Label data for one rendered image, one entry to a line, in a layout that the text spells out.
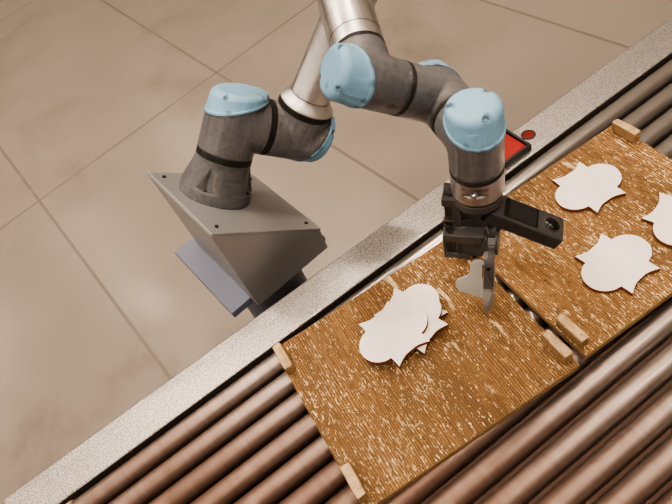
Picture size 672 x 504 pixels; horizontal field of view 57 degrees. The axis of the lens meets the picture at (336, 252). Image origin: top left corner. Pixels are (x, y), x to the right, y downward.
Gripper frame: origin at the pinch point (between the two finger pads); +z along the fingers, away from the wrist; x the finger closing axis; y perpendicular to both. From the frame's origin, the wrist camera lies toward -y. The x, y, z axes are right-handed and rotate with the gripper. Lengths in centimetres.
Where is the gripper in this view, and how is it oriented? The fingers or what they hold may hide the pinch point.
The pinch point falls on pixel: (494, 276)
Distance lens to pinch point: 106.3
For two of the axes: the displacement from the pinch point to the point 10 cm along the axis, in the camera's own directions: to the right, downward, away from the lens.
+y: -9.5, -0.6, 3.1
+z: 2.0, 6.3, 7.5
